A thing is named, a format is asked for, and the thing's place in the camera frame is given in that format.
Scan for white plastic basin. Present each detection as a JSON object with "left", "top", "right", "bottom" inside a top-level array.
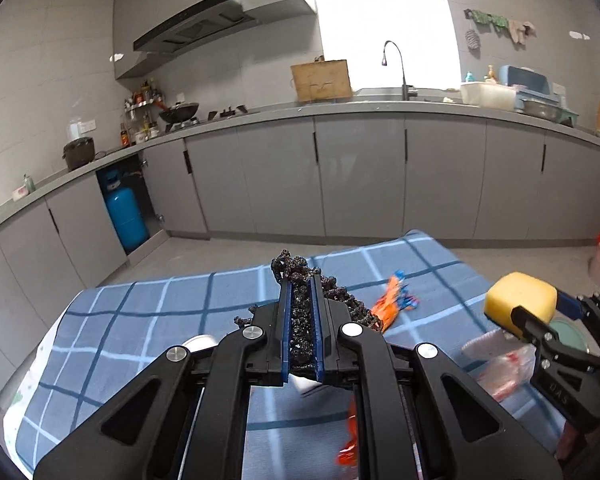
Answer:
[{"left": 460, "top": 81, "right": 519, "bottom": 110}]

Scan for white wall socket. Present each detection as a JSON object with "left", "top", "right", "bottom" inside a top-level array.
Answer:
[{"left": 67, "top": 120, "right": 97, "bottom": 141}]

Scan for metal spice rack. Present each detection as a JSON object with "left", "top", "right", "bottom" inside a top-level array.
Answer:
[{"left": 123, "top": 79, "right": 167, "bottom": 112}]

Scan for blue gas cylinder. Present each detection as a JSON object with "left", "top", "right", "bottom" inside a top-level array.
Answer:
[{"left": 102, "top": 170, "right": 150, "bottom": 252}]

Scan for black cooking pot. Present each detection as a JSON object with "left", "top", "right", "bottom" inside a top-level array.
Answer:
[{"left": 62, "top": 136, "right": 106, "bottom": 171}]

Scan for red snack wrapper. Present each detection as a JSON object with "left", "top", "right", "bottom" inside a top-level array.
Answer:
[{"left": 335, "top": 399, "right": 362, "bottom": 467}]

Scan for group of seasoning jars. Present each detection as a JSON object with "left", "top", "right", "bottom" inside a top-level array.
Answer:
[{"left": 133, "top": 114, "right": 162, "bottom": 144}]

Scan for bright window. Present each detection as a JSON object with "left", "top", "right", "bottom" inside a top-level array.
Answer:
[{"left": 310, "top": 0, "right": 463, "bottom": 92}]

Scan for black lumpy strip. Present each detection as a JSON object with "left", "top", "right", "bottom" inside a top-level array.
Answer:
[{"left": 234, "top": 249, "right": 385, "bottom": 378}]

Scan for metal basin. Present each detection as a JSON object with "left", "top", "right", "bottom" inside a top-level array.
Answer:
[{"left": 522, "top": 99, "right": 564, "bottom": 120}]

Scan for blue dish rack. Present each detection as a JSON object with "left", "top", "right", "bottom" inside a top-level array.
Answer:
[{"left": 497, "top": 64, "right": 579, "bottom": 127}]

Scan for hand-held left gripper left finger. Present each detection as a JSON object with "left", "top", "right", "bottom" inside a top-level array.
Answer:
[{"left": 32, "top": 280, "right": 293, "bottom": 480}]

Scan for grey range hood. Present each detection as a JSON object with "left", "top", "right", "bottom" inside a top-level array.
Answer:
[{"left": 132, "top": 0, "right": 257, "bottom": 55}]

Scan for small white carton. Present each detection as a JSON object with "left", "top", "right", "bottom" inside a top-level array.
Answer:
[{"left": 187, "top": 334, "right": 222, "bottom": 354}]

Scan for gas stove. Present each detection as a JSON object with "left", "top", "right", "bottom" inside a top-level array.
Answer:
[{"left": 166, "top": 106, "right": 262, "bottom": 129}]

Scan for black wok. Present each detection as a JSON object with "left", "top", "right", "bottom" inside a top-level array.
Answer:
[{"left": 152, "top": 101, "right": 201, "bottom": 124}]

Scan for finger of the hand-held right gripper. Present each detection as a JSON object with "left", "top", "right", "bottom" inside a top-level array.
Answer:
[
  {"left": 556, "top": 291, "right": 600, "bottom": 348},
  {"left": 511, "top": 304, "right": 600, "bottom": 370}
]

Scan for blue snack wrapper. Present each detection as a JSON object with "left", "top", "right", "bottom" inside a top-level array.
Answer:
[{"left": 392, "top": 270, "right": 422, "bottom": 312}]

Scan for grey lower cabinets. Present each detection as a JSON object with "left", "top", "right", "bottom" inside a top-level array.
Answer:
[{"left": 0, "top": 112, "right": 600, "bottom": 401}]

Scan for white floral cloth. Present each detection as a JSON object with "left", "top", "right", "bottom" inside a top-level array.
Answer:
[{"left": 2, "top": 317, "right": 66, "bottom": 463}]

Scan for blue checked blanket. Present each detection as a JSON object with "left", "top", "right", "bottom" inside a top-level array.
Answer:
[{"left": 2, "top": 229, "right": 581, "bottom": 480}]

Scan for cardboard box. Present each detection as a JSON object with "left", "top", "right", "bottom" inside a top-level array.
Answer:
[{"left": 290, "top": 59, "right": 354, "bottom": 104}]

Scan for orange snack wrapper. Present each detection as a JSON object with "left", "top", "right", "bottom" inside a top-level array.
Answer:
[{"left": 370, "top": 276, "right": 406, "bottom": 334}]

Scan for yellow sponge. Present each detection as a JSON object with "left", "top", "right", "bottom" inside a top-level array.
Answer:
[{"left": 484, "top": 272, "right": 559, "bottom": 339}]

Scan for white crumpled paper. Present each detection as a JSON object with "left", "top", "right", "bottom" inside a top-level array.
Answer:
[{"left": 290, "top": 373, "right": 327, "bottom": 397}]

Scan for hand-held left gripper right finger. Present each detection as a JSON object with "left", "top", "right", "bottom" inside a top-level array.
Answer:
[{"left": 310, "top": 276, "right": 563, "bottom": 480}]

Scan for grey kitchen countertop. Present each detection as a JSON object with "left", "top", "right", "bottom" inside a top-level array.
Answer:
[{"left": 0, "top": 97, "right": 600, "bottom": 241}]

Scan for clear plastic bag red print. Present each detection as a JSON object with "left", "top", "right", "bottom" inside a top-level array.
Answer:
[{"left": 472, "top": 345, "right": 537, "bottom": 404}]

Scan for green hanging cloth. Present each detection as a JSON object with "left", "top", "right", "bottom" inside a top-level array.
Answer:
[{"left": 463, "top": 8, "right": 511, "bottom": 31}]

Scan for gooseneck faucet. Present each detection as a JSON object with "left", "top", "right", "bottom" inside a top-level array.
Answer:
[{"left": 381, "top": 40, "right": 421, "bottom": 102}]

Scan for beige hanging cloth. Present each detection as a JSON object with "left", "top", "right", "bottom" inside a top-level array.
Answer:
[{"left": 507, "top": 19, "right": 537, "bottom": 46}]

